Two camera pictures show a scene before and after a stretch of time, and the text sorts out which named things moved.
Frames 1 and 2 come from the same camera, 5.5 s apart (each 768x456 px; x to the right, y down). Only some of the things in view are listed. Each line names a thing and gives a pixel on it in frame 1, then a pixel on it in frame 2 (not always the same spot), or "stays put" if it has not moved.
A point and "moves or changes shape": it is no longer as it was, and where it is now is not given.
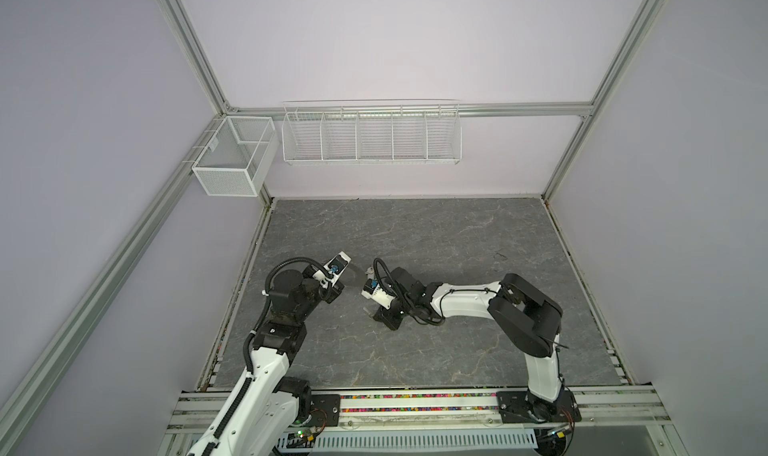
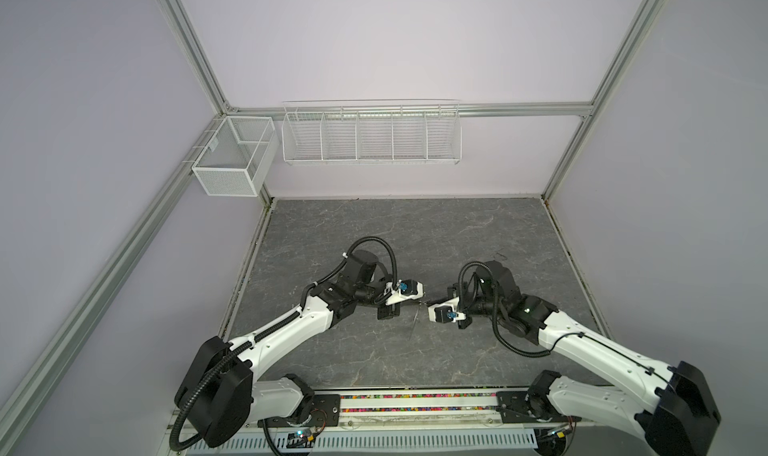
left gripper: x=332 y=294 → x=388 y=311
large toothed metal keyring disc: x=354 y=277 moves or changes shape
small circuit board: x=299 y=439 stays put
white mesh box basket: x=235 y=163 stays put
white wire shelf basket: x=372 y=132 stays put
